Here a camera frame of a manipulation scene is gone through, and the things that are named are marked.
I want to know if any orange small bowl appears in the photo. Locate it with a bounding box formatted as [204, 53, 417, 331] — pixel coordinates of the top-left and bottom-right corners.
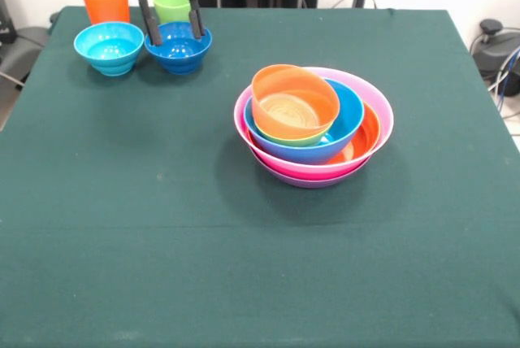
[250, 63, 341, 141]

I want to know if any green small bowl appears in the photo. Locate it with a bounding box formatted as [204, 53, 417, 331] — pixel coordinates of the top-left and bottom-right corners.
[256, 122, 332, 148]

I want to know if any green plastic cup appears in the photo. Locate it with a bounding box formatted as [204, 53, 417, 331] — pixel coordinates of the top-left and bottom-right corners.
[152, 0, 199, 26]

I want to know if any dark blue small bowl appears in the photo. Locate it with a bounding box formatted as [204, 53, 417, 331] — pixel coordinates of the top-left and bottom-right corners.
[144, 20, 213, 76]

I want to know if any light blue small bowl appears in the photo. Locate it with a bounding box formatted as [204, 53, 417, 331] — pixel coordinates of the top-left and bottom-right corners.
[73, 21, 145, 77]

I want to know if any orange plastic cup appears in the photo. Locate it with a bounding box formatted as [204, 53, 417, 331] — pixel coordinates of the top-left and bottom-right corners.
[81, 0, 132, 25]

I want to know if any black floor stand base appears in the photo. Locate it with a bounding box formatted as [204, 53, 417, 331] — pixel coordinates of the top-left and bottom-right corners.
[470, 18, 520, 79]
[0, 10, 60, 97]

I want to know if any blue medium bowl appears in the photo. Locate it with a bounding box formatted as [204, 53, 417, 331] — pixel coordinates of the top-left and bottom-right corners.
[243, 78, 366, 165]

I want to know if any pink large bowl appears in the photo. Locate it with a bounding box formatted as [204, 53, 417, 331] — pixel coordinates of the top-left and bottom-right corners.
[233, 66, 395, 181]

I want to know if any purple large bowl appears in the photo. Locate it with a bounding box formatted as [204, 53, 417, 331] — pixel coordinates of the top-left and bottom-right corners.
[249, 146, 373, 189]

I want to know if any orange medium bowl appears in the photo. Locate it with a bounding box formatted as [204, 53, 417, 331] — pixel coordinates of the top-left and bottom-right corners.
[327, 102, 382, 167]

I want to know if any dark green tablecloth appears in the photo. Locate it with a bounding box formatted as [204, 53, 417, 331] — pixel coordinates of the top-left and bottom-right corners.
[0, 5, 520, 348]

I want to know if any bundle of cables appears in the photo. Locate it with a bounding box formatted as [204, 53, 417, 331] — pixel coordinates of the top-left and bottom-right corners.
[487, 45, 520, 137]

